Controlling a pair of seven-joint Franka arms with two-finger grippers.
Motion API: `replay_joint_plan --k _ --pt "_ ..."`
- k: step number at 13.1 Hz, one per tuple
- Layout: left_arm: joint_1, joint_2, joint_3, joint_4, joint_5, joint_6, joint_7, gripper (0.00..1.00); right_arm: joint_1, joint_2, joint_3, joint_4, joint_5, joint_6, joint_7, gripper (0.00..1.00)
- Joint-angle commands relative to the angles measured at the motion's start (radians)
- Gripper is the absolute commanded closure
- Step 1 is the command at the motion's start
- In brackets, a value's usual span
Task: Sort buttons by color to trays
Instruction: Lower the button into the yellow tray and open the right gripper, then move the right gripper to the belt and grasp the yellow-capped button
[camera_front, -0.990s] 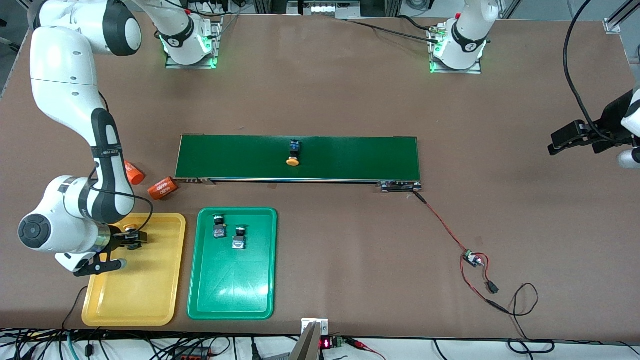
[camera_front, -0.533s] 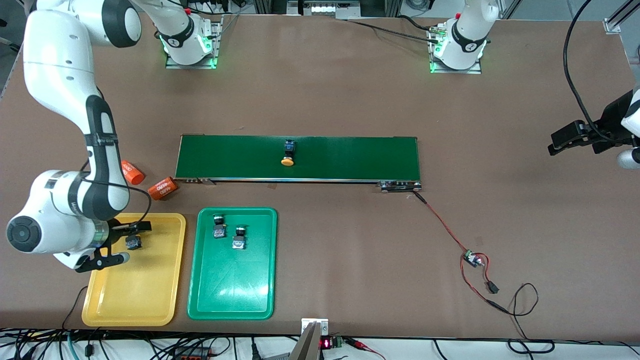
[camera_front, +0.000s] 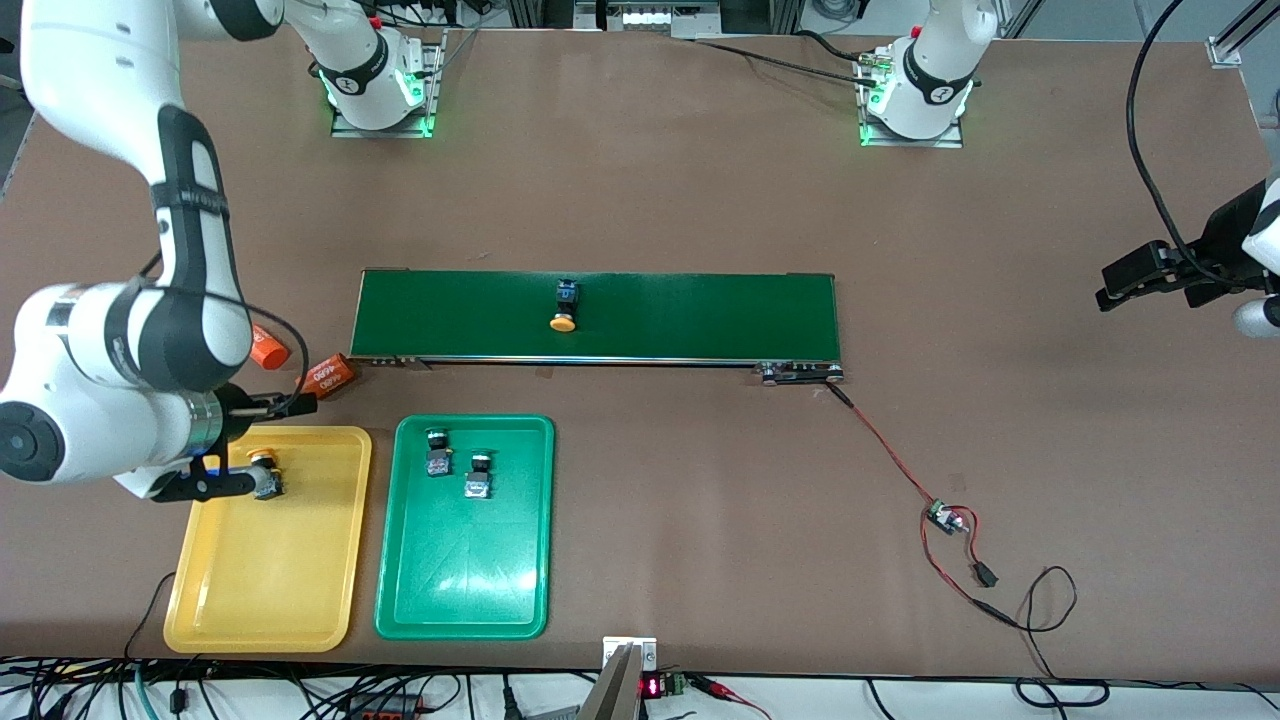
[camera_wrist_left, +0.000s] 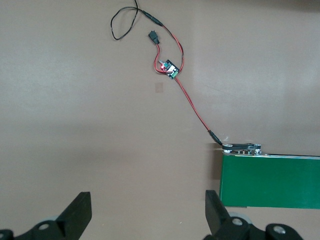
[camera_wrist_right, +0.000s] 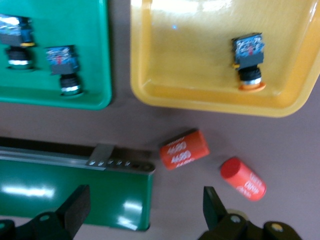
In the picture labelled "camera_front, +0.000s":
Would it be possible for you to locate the orange cylinder white 4680 print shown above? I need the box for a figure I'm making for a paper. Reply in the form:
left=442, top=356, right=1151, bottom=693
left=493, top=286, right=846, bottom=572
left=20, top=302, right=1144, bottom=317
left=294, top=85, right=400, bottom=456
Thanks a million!
left=250, top=325, right=292, bottom=370
left=300, top=352, right=358, bottom=402

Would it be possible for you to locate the yellow plastic tray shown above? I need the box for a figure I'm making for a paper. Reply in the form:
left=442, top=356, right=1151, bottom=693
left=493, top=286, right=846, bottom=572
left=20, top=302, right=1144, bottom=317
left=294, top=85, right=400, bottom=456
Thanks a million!
left=163, top=425, right=373, bottom=655

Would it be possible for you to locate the green plastic tray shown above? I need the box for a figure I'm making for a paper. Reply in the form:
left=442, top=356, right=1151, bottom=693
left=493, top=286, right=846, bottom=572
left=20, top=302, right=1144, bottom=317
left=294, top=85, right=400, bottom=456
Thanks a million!
left=374, top=414, right=557, bottom=641

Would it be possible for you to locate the orange power strip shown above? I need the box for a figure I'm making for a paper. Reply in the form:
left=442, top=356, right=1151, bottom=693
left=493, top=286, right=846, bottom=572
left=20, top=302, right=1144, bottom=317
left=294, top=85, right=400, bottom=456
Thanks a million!
left=340, top=693, right=426, bottom=720

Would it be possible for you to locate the green belt conveyor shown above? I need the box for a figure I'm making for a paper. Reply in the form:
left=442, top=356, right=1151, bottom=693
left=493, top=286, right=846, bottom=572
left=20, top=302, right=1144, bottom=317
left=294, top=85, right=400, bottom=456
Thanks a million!
left=347, top=268, right=844, bottom=387

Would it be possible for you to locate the red alligator clip lead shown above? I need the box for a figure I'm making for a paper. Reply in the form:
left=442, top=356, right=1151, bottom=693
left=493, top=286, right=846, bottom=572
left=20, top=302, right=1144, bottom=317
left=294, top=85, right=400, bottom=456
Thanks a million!
left=690, top=677, right=771, bottom=720

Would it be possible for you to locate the metal device with lights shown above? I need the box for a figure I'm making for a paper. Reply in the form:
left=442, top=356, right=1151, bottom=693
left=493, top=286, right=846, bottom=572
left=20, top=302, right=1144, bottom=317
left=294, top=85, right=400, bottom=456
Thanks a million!
left=573, top=0, right=723, bottom=41

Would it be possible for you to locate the aluminium frame post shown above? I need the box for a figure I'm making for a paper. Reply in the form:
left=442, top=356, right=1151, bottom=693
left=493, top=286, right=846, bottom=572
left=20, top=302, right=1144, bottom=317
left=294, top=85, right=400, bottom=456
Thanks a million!
left=1207, top=0, right=1280, bottom=69

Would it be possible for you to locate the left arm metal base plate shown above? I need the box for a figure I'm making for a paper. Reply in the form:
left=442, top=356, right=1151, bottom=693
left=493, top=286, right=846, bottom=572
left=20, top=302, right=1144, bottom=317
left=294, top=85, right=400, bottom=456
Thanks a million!
left=858, top=55, right=966, bottom=149

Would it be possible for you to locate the teal cable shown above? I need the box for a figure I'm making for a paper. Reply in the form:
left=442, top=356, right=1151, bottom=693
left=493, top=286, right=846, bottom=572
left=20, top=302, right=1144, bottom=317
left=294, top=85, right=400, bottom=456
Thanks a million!
left=130, top=662, right=163, bottom=720

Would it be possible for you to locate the red black twisted wire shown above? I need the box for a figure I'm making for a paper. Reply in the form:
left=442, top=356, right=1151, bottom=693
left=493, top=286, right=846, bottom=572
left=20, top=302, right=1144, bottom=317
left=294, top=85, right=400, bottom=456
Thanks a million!
left=825, top=383, right=1016, bottom=626

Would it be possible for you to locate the thin black cable loop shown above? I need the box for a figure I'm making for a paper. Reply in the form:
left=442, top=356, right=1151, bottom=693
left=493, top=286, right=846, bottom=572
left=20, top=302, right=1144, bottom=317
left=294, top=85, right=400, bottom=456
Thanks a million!
left=1000, top=565, right=1111, bottom=709

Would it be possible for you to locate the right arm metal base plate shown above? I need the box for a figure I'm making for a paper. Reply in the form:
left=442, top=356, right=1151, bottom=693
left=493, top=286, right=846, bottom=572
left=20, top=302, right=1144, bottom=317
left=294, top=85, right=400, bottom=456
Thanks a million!
left=330, top=30, right=446, bottom=138

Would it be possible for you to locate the black cable to arm base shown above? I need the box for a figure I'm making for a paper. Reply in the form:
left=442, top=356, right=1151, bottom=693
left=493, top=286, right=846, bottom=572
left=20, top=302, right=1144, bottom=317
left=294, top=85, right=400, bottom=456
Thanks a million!
left=690, top=35, right=881, bottom=89

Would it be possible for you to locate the thick black cable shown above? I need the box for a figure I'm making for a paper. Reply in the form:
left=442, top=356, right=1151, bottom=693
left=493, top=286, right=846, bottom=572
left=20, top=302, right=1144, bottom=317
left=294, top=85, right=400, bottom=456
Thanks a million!
left=865, top=678, right=1111, bottom=720

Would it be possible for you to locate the silver camera mount bracket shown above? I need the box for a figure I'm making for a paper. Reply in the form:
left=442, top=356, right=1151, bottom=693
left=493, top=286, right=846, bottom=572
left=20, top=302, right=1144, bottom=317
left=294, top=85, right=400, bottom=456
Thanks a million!
left=575, top=637, right=658, bottom=720

